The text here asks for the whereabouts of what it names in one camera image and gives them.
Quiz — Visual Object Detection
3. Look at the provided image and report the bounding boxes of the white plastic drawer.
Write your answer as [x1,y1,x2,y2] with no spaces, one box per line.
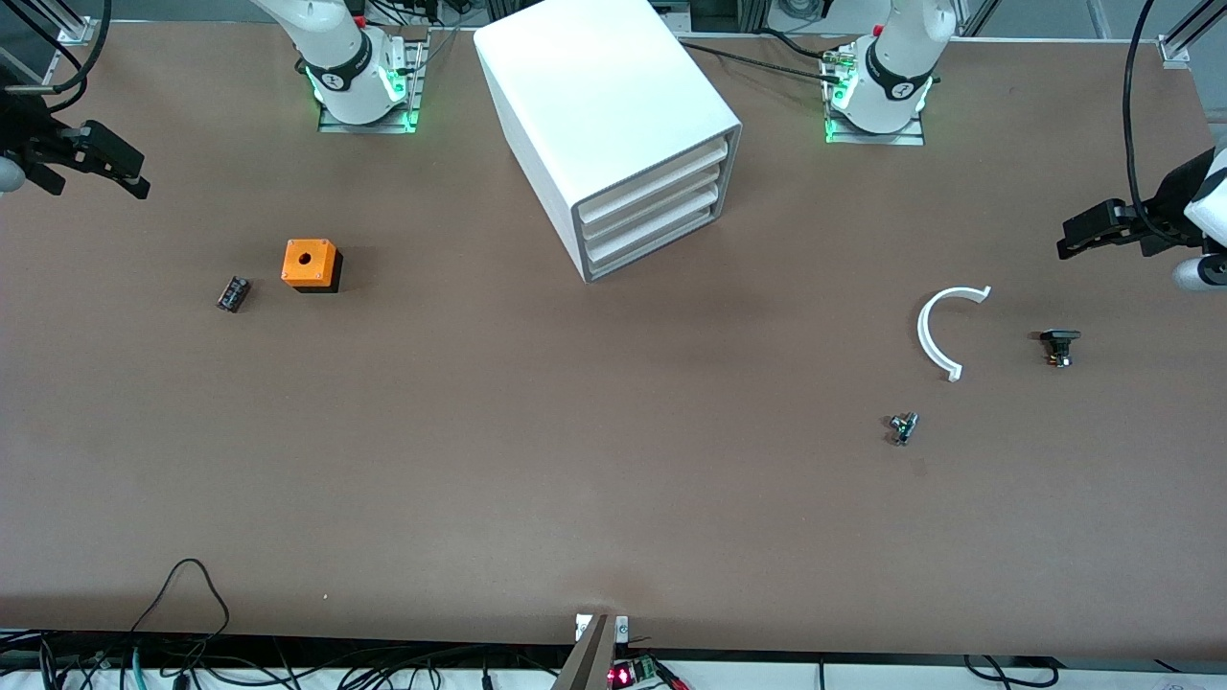
[576,136,731,221]
[585,188,720,265]
[581,163,725,242]

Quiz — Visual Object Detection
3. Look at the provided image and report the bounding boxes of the white drawer cabinet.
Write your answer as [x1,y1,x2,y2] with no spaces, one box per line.
[474,0,744,284]

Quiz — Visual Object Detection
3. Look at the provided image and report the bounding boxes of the orange box with black base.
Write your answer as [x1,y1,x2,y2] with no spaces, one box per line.
[281,239,344,294]

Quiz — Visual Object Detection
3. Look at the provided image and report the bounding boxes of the white curved plastic arc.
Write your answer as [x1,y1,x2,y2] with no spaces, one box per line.
[916,286,992,382]

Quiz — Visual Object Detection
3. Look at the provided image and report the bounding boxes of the circuit board with red light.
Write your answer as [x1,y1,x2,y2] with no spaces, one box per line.
[607,655,691,690]

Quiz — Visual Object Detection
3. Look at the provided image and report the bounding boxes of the aluminium profile corner bracket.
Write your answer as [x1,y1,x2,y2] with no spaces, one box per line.
[19,0,97,47]
[1158,0,1227,68]

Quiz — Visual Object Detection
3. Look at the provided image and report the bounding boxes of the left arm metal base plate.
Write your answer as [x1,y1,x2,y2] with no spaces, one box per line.
[824,43,927,147]

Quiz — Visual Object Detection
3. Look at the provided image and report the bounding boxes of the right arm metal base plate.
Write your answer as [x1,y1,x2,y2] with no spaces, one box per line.
[318,36,428,134]

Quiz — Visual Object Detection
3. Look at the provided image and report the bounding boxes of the black cable behind cabinet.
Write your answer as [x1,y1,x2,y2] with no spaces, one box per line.
[676,36,849,74]

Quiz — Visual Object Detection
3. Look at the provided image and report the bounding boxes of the thin black looped cable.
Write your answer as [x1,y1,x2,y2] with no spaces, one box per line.
[129,558,231,662]

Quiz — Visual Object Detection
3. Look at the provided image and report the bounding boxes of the black cable under table edge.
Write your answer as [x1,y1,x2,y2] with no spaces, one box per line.
[963,655,1055,689]

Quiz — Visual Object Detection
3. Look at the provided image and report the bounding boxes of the tangled black cables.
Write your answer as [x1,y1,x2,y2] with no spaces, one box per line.
[0,628,576,690]

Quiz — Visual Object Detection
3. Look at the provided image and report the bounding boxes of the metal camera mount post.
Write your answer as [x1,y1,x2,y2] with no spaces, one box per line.
[551,613,630,690]

